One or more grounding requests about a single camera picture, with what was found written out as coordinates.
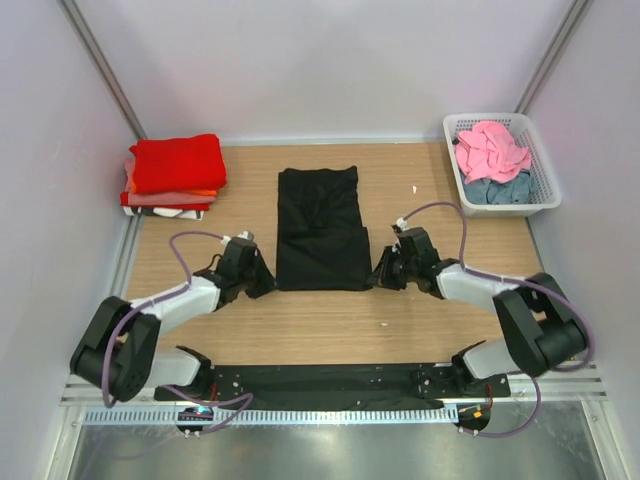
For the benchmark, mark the red folded t-shirt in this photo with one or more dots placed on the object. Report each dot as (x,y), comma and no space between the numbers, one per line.
(178,165)

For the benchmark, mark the pink t-shirt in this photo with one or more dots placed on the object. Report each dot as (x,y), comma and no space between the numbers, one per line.
(489,152)

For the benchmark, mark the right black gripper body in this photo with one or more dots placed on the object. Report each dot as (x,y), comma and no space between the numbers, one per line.
(412,267)

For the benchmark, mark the white plastic basket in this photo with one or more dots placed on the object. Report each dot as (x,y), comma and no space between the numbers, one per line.
(521,128)

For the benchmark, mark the slotted cable duct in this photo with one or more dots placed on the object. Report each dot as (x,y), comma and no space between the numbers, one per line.
(183,415)

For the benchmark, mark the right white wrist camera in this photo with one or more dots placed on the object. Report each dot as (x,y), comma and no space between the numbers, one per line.
(401,225)

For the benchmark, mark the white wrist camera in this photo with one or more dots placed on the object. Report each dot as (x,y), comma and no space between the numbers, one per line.
(246,235)
(401,225)

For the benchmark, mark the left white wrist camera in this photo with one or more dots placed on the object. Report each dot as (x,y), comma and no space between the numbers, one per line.
(246,235)

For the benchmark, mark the folded shirt stack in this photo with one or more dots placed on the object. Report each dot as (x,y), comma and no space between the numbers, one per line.
(178,205)

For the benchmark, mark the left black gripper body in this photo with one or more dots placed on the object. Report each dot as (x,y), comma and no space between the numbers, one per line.
(243,275)

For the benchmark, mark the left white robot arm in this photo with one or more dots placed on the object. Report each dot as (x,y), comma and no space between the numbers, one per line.
(118,351)

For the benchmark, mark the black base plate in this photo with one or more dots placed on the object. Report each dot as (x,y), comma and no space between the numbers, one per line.
(335,388)

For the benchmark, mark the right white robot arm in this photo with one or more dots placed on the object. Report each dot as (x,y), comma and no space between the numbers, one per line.
(540,331)

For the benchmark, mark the black t-shirt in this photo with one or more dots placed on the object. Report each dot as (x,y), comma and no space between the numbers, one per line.
(322,243)

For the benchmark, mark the blue-grey t-shirt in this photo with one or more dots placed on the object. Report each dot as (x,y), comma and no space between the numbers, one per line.
(517,191)

